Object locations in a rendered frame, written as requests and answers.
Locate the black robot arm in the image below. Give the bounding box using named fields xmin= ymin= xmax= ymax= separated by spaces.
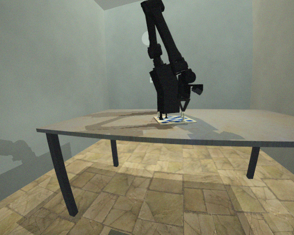
xmin=141 ymin=0 xmax=203 ymax=95

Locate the blue and cream chessboard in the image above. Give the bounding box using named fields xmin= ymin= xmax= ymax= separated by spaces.
xmin=154 ymin=116 xmax=197 ymax=125

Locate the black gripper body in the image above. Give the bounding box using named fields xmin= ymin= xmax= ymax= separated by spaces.
xmin=177 ymin=83 xmax=190 ymax=99

